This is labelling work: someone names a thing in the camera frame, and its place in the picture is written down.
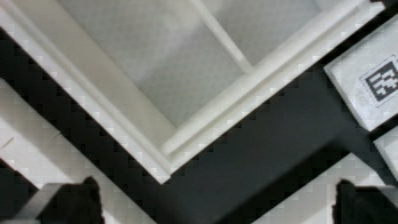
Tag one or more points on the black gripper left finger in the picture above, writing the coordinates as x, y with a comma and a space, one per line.
64, 204

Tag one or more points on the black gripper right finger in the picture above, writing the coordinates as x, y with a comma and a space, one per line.
366, 204

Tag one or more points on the white cabinet door panel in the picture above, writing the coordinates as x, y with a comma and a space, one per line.
363, 73

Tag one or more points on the white cabinet body box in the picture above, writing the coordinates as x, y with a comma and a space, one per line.
173, 63

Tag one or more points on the white L-shaped table fence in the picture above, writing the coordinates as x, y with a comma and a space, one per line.
43, 157

